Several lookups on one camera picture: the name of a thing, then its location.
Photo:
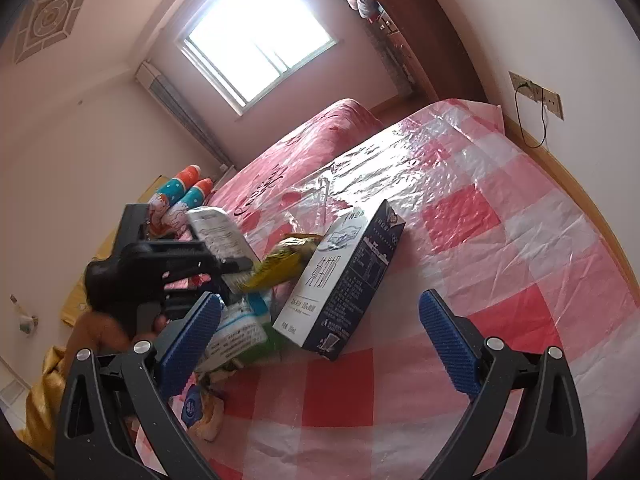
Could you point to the small wall ornament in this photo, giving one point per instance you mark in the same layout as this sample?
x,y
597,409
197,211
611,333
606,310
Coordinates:
x,y
25,322

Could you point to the white plastic bottle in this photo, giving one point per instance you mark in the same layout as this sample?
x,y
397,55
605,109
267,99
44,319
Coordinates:
x,y
235,335

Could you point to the yellow snack bag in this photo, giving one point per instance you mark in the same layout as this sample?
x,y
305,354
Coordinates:
x,y
280,265

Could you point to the wall outlet plate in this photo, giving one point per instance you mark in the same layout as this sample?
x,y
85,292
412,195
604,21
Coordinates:
x,y
520,82
551,102

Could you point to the small blue-label snack packet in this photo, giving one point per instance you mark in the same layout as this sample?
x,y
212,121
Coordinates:
x,y
207,415

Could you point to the clear plastic wrapper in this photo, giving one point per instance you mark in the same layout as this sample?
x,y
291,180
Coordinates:
x,y
325,190

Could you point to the square ceiling medallion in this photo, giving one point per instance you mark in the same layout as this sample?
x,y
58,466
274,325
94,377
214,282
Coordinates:
x,y
50,15

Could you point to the pink bed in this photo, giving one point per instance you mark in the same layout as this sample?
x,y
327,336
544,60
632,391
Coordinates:
x,y
300,150

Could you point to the red checkered plastic sheet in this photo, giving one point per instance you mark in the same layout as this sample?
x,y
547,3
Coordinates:
x,y
500,260

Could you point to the person's left hand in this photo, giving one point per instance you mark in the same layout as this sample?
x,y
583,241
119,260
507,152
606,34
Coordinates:
x,y
100,332

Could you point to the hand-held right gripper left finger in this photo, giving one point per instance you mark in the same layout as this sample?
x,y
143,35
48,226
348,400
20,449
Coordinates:
x,y
192,340

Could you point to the white and navy milk carton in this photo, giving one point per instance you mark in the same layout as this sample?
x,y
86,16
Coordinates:
x,y
325,285

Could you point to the white standing air conditioner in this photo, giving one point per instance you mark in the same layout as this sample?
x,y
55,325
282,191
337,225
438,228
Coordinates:
x,y
175,105

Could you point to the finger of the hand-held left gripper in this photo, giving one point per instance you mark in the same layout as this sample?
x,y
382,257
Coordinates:
x,y
176,306
200,260

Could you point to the window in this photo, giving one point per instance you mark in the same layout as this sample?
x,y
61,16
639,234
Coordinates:
x,y
260,35

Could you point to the white wipes packet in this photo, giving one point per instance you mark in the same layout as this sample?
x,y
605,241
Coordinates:
x,y
220,235

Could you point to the green wrapper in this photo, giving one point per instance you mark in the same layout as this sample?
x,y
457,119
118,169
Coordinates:
x,y
274,342

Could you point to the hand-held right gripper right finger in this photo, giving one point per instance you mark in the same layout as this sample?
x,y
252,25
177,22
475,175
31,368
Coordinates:
x,y
447,340

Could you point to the golden satin cloth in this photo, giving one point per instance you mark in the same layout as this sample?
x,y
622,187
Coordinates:
x,y
45,400

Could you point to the brown wooden wardrobe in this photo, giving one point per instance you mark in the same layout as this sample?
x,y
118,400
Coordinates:
x,y
430,35

